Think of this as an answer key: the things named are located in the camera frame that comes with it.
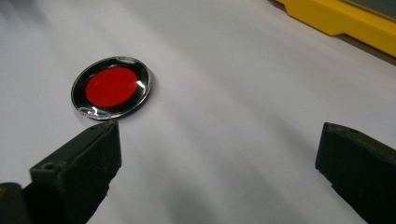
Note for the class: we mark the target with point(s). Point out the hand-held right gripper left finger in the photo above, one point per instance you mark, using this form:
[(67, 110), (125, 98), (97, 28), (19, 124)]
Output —
[(77, 174)]

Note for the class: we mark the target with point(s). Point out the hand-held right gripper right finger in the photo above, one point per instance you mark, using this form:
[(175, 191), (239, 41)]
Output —
[(358, 168)]

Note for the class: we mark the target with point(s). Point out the round metal disc red centre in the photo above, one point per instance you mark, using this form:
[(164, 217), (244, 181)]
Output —
[(111, 87)]

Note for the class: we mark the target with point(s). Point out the yellow plastic tray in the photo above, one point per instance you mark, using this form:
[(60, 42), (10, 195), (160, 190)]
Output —
[(348, 21)]

